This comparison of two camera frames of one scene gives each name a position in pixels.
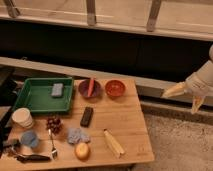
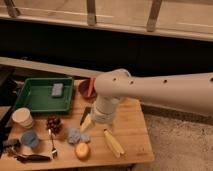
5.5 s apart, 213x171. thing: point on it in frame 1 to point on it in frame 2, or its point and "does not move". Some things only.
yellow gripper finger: [175, 90] to [88, 122]
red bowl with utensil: [83, 89] does not move
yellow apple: [82, 151] does not move
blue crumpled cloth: [75, 136] does not move
